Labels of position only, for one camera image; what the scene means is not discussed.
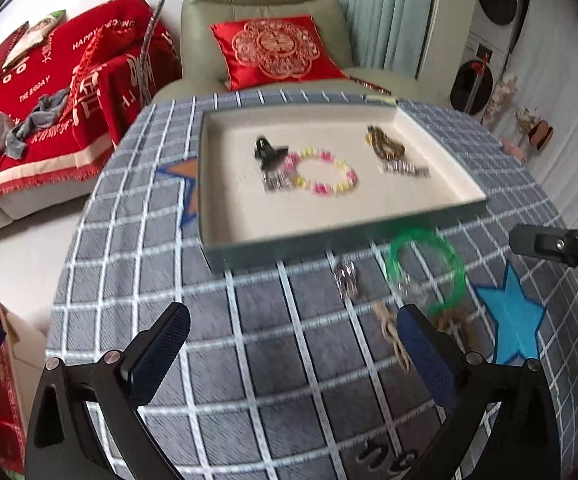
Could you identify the white dryer machine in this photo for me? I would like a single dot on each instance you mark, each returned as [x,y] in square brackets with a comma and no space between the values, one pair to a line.
[499,0]

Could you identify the flexible phone stand pole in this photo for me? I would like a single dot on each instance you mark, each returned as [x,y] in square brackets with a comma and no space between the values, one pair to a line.
[146,50]

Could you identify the pink disc decoration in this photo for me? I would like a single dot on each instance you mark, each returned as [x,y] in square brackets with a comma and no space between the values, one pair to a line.
[511,147]

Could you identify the blue star sticker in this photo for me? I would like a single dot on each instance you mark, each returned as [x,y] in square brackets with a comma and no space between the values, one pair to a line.
[514,320]

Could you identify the black hair clip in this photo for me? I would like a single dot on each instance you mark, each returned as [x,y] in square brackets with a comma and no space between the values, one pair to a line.
[269,152]

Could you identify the grey cloth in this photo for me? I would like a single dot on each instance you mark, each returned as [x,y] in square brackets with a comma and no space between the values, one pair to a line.
[39,120]

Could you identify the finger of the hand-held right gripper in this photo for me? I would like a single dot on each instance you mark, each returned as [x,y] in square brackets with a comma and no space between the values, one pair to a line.
[549,245]

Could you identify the grey shallow tray box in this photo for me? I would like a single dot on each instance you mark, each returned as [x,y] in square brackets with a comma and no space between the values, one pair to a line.
[239,210]

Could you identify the white sheer curtain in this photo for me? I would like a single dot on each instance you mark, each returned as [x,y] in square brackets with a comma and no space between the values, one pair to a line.
[564,110]

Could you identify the photo printed pillow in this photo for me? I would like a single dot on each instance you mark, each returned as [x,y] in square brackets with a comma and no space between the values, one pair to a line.
[34,37]

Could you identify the pink flower decoration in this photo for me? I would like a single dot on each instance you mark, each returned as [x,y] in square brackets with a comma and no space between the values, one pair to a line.
[499,97]

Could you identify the gold ornament decoration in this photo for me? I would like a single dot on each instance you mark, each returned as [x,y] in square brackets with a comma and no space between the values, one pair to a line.
[536,130]

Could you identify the grey checkered tablecloth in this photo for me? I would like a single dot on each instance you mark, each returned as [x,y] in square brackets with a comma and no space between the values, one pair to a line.
[269,360]

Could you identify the red printed sofa blanket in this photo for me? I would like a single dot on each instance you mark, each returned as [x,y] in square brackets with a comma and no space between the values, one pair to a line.
[34,75]

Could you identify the green translucent bangle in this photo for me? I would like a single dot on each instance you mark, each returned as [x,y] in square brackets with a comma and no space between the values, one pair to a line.
[419,232]

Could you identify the white washing machine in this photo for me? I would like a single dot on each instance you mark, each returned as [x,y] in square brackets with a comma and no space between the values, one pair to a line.
[474,85]

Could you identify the silver star hair clip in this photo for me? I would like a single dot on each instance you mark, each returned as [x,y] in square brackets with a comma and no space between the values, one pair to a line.
[404,167]

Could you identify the pale green star sticker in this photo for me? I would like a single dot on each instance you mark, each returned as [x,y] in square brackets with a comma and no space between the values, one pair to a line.
[381,100]

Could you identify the orange star sticker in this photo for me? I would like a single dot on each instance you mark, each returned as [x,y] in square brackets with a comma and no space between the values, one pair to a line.
[189,175]

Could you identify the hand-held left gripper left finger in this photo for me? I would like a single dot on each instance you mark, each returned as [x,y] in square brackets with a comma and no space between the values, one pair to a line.
[161,350]

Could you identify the red embroidered cushion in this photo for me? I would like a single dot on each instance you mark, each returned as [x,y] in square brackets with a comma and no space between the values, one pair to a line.
[274,52]

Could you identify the green leather armchair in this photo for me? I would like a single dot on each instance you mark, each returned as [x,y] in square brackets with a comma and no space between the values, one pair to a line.
[249,10]

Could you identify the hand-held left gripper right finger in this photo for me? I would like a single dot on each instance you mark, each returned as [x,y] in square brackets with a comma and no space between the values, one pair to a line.
[429,355]

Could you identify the red fringed sofa cushion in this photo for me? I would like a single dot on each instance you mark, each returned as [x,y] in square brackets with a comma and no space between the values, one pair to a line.
[106,85]

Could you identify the pale green curtain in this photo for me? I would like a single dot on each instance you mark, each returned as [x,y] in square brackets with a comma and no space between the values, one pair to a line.
[384,10]

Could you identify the beige sofa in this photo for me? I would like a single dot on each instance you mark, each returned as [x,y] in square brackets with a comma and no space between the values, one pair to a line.
[29,210]

